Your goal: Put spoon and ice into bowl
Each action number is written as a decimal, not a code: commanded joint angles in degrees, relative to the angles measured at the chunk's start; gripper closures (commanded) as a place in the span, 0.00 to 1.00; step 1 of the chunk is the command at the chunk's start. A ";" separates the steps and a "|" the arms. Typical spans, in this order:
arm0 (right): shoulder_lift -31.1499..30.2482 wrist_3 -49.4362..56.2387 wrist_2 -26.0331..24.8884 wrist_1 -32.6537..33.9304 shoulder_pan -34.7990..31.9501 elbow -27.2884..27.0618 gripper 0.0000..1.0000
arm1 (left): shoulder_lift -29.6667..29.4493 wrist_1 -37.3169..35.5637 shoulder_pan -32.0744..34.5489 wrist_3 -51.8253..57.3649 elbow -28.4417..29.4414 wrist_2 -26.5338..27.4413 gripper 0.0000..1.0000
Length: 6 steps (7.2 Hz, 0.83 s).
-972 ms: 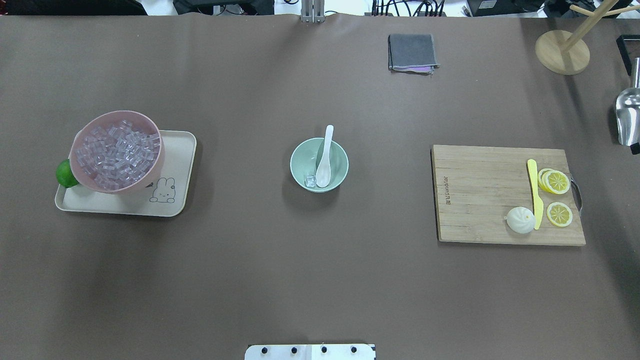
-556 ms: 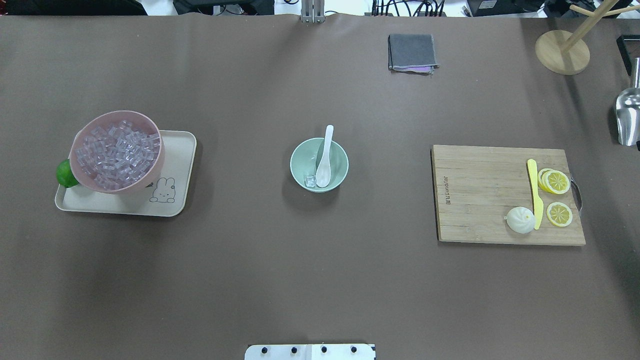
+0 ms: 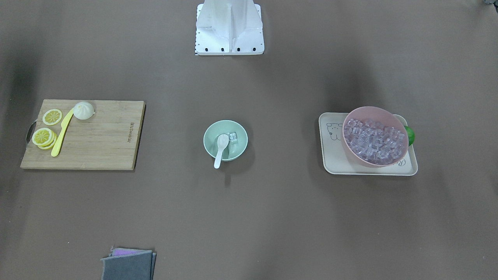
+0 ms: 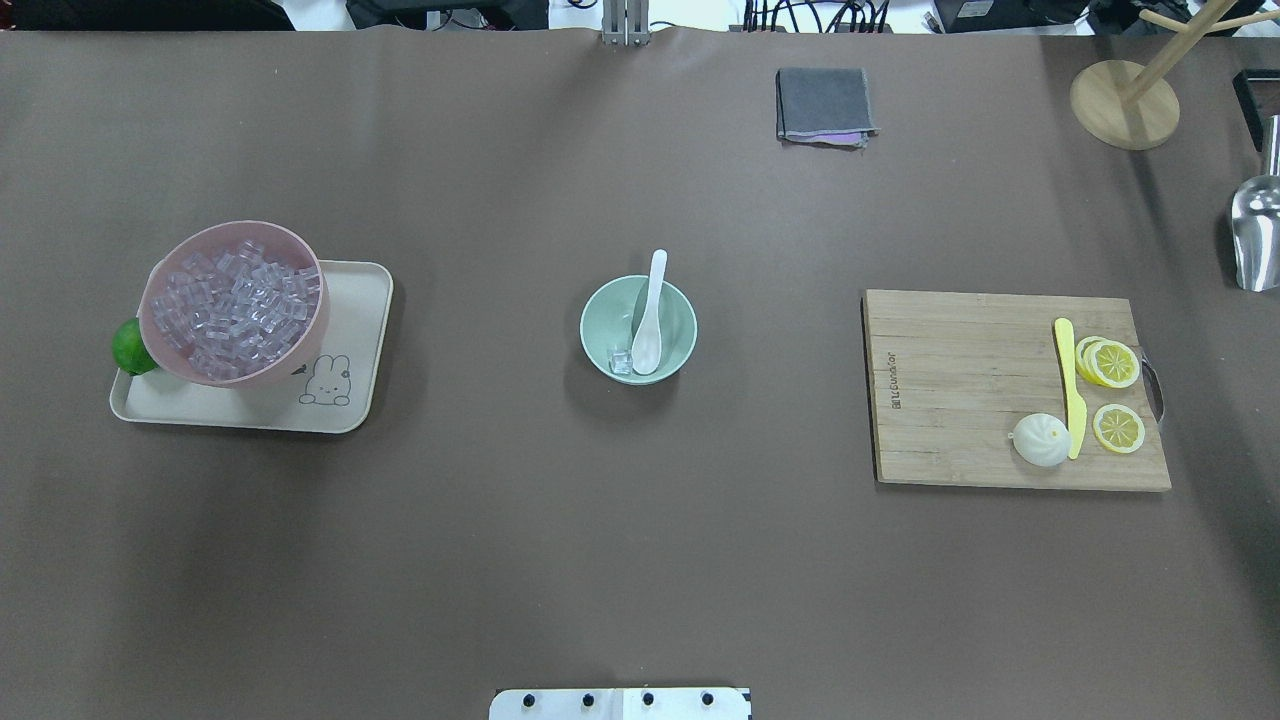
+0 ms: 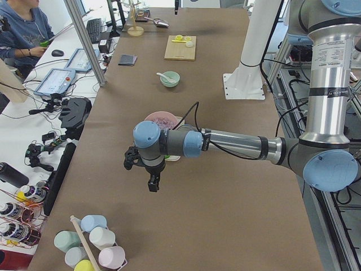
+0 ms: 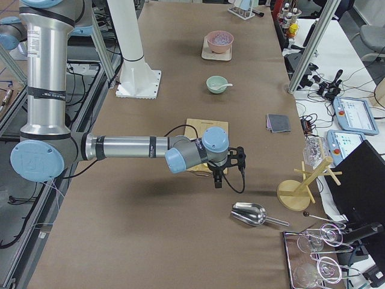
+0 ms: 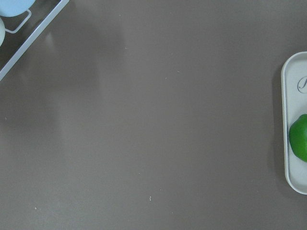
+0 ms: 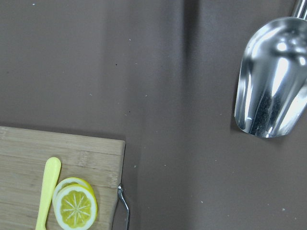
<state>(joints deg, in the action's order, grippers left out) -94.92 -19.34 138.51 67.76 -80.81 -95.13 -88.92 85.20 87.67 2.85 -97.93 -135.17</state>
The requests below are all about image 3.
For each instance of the clear ice cube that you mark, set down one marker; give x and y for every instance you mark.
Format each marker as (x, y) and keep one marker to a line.
(233, 137)

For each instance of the white ceramic spoon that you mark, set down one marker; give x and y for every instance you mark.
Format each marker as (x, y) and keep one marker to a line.
(222, 143)

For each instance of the mint green bowl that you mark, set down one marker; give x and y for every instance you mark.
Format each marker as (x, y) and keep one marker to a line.
(234, 149)

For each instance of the pink bowl of ice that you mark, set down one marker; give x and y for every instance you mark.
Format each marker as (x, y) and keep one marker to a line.
(374, 137)

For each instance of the cream rabbit tray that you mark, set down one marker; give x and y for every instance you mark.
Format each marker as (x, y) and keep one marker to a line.
(337, 159)

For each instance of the green lime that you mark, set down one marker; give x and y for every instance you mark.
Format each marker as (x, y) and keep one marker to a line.
(410, 134)

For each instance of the grey folded cloth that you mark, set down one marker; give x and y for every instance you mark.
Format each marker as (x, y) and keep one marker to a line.
(129, 264)

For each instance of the yellow plastic knife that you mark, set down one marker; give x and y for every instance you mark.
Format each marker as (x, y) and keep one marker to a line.
(64, 125)

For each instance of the lemon slice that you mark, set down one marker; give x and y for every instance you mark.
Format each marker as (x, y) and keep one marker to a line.
(44, 138)
(52, 117)

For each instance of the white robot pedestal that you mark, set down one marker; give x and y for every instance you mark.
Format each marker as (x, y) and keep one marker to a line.
(229, 27)

